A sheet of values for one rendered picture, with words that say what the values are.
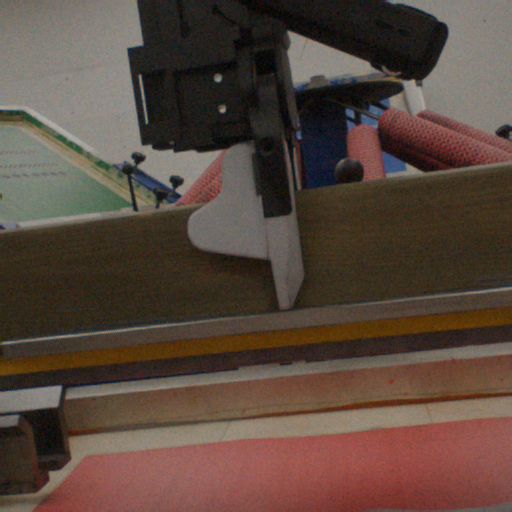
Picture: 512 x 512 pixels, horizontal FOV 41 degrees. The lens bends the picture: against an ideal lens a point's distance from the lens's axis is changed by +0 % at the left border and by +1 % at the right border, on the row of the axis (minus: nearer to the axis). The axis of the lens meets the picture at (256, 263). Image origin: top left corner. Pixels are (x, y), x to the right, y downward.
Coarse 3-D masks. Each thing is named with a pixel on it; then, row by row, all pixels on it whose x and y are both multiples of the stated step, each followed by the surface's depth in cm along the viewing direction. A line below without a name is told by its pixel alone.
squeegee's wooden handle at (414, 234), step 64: (320, 192) 38; (384, 192) 37; (448, 192) 36; (0, 256) 40; (64, 256) 40; (128, 256) 39; (192, 256) 39; (320, 256) 38; (384, 256) 37; (448, 256) 37; (0, 320) 41; (64, 320) 40; (128, 320) 40
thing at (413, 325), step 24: (480, 312) 38; (504, 312) 38; (240, 336) 40; (264, 336) 40; (288, 336) 39; (312, 336) 39; (336, 336) 39; (360, 336) 39; (384, 336) 39; (0, 360) 42; (24, 360) 42; (48, 360) 42; (72, 360) 41; (96, 360) 41; (120, 360) 41; (144, 360) 41
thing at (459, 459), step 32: (352, 448) 49; (384, 448) 48; (416, 448) 47; (448, 448) 46; (480, 448) 46; (352, 480) 43; (384, 480) 43; (416, 480) 42; (448, 480) 41; (480, 480) 41
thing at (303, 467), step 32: (160, 448) 54; (192, 448) 53; (224, 448) 52; (256, 448) 51; (288, 448) 50; (320, 448) 50; (64, 480) 50; (96, 480) 50; (128, 480) 49; (160, 480) 48; (192, 480) 47; (224, 480) 46; (256, 480) 45; (288, 480) 45; (320, 480) 44
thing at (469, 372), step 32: (416, 352) 59; (448, 352) 58; (480, 352) 56; (128, 384) 62; (160, 384) 61; (192, 384) 59; (224, 384) 58; (256, 384) 58; (288, 384) 58; (320, 384) 57; (352, 384) 57; (384, 384) 57; (416, 384) 56; (448, 384) 56; (480, 384) 55; (64, 416) 61; (96, 416) 60; (128, 416) 60; (160, 416) 60; (192, 416) 59; (224, 416) 59; (256, 416) 58
